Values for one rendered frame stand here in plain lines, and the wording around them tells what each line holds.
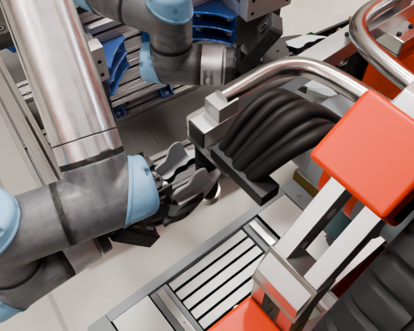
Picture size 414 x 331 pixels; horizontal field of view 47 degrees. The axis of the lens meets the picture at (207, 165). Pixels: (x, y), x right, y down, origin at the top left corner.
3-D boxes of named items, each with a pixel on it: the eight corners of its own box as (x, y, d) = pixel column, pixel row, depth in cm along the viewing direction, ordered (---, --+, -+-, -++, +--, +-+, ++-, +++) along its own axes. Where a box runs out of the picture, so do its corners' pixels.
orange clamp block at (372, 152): (395, 229, 42) (382, 220, 34) (328, 172, 45) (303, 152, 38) (453, 169, 41) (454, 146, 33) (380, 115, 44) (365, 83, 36)
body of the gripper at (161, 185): (177, 182, 63) (97, 234, 58) (180, 215, 70) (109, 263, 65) (144, 146, 66) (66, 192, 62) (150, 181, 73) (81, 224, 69)
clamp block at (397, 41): (393, 68, 75) (404, 41, 71) (349, 39, 80) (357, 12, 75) (413, 54, 77) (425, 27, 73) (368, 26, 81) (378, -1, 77)
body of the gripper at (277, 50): (285, 75, 94) (224, 71, 95) (292, 41, 87) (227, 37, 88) (287, 104, 90) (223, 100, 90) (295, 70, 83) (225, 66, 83)
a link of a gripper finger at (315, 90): (332, 114, 87) (290, 90, 90) (340, 91, 82) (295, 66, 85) (323, 124, 85) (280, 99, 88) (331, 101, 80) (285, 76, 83)
